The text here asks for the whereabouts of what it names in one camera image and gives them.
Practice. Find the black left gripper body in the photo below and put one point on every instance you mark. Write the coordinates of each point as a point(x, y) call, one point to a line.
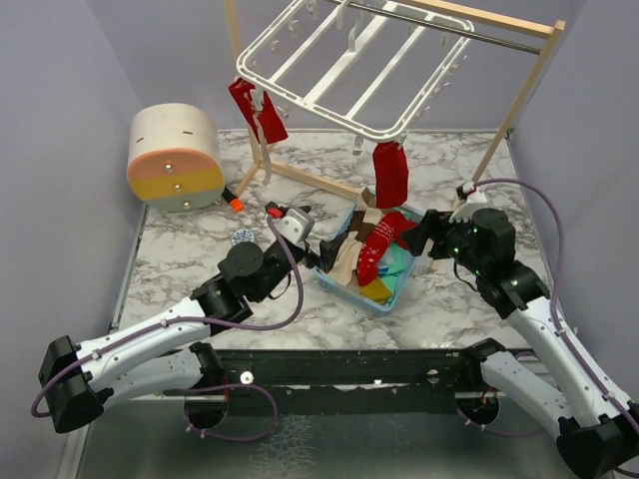
point(312, 259)

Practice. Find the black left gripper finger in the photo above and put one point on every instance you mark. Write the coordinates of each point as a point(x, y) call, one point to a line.
point(277, 212)
point(328, 251)

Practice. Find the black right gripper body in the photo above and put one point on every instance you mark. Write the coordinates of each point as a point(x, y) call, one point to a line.
point(451, 239)

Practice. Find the red nordic pattern sock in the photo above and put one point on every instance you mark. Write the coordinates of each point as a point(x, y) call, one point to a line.
point(387, 231)

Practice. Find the red beige reindeer sock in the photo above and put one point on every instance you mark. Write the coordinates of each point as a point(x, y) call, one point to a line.
point(260, 135)

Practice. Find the red santa sock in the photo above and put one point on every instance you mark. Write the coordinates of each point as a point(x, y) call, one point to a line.
point(273, 125)

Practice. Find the red snowflake sock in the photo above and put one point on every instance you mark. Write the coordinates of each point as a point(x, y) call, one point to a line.
point(391, 175)

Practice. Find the white plastic clip hanger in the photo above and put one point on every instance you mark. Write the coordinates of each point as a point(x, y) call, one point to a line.
point(371, 68)

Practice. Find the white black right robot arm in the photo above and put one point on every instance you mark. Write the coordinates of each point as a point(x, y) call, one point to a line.
point(593, 422)

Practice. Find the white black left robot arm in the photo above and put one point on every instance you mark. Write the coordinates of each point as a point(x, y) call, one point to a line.
point(79, 380)

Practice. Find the cream ribbed sock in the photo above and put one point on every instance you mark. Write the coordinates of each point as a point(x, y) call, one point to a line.
point(363, 220)

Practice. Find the orange black highlighter pen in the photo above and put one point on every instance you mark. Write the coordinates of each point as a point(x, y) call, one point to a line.
point(232, 200)

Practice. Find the blue perforated plastic basket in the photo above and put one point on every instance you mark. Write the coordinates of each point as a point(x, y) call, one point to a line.
point(394, 283)

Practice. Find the yellow sock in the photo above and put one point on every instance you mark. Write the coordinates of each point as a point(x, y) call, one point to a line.
point(376, 291)

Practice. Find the pastel round drawer box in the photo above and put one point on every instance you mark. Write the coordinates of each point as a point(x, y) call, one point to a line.
point(174, 161)

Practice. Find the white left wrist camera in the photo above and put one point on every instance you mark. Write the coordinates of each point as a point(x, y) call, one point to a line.
point(295, 227)

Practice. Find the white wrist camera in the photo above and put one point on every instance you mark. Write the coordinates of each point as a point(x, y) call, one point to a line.
point(471, 199)
point(295, 227)

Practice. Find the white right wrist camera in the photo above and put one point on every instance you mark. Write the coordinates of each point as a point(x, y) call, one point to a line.
point(471, 199)

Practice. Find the wooden hanger rack frame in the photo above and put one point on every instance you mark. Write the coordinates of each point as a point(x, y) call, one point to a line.
point(467, 23)

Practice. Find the black mounting rail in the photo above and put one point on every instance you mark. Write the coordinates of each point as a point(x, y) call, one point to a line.
point(327, 382)

